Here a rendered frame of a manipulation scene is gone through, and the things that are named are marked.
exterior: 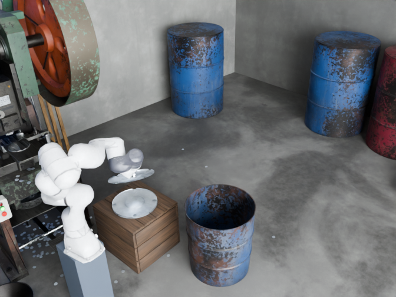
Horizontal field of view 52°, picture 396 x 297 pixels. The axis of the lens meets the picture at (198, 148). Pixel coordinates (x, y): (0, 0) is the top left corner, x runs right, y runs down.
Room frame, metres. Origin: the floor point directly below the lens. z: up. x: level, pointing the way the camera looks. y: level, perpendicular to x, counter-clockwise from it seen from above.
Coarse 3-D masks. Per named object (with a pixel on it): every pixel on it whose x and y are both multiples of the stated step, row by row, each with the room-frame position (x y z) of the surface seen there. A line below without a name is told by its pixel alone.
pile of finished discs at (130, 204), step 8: (128, 192) 2.18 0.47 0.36; (136, 192) 2.17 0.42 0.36; (144, 192) 2.17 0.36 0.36; (152, 192) 2.16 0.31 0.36; (120, 200) 2.09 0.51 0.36; (128, 200) 2.08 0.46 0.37; (136, 200) 2.08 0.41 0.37; (144, 200) 2.08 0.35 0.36; (152, 200) 2.08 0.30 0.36; (120, 208) 2.01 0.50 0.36; (128, 208) 2.01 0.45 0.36; (136, 208) 2.01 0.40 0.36; (144, 208) 2.01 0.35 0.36; (152, 208) 2.00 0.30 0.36; (120, 216) 1.94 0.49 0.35; (128, 216) 1.93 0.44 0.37; (136, 216) 1.93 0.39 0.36
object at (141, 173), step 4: (136, 172) 2.01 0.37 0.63; (140, 172) 2.03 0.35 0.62; (144, 172) 2.06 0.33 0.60; (148, 172) 2.08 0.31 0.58; (152, 172) 2.10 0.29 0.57; (116, 176) 1.98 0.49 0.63; (120, 176) 2.00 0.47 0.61; (140, 176) 2.12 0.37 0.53; (144, 176) 2.14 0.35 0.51; (108, 180) 2.02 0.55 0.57; (112, 180) 2.04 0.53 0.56; (116, 180) 2.06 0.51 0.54; (120, 180) 2.08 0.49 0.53; (124, 180) 2.11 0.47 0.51; (128, 180) 2.13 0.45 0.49; (132, 180) 2.15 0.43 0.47
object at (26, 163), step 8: (8, 144) 2.13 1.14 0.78; (16, 144) 2.12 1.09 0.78; (24, 144) 2.12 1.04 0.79; (32, 144) 2.12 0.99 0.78; (8, 152) 2.05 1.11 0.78; (16, 152) 2.04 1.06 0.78; (24, 152) 2.04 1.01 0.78; (32, 152) 2.04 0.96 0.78; (16, 160) 1.96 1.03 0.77; (24, 160) 1.95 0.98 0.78; (32, 160) 2.09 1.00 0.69; (24, 168) 2.05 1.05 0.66
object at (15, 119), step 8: (0, 80) 2.19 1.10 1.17; (8, 80) 2.18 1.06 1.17; (0, 88) 2.14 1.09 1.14; (8, 88) 2.17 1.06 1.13; (0, 96) 2.13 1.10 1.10; (8, 96) 2.16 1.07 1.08; (0, 104) 2.12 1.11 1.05; (8, 104) 2.15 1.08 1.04; (16, 104) 2.18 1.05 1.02; (0, 112) 2.10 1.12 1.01; (8, 112) 2.14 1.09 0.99; (16, 112) 2.17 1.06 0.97; (0, 120) 2.09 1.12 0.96; (8, 120) 2.11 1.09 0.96; (16, 120) 2.13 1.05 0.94; (0, 128) 2.10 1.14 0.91; (8, 128) 2.10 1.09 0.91
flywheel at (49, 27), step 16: (16, 0) 2.60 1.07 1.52; (32, 0) 2.51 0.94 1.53; (32, 16) 2.55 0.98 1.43; (48, 16) 2.38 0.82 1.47; (32, 32) 2.61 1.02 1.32; (48, 32) 2.39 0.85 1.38; (32, 48) 2.64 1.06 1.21; (48, 48) 2.38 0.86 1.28; (64, 48) 2.36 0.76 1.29; (32, 64) 2.60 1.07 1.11; (48, 64) 2.50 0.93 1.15; (64, 64) 2.32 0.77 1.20; (48, 80) 2.48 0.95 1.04; (64, 80) 2.35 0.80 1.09; (64, 96) 2.31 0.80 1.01
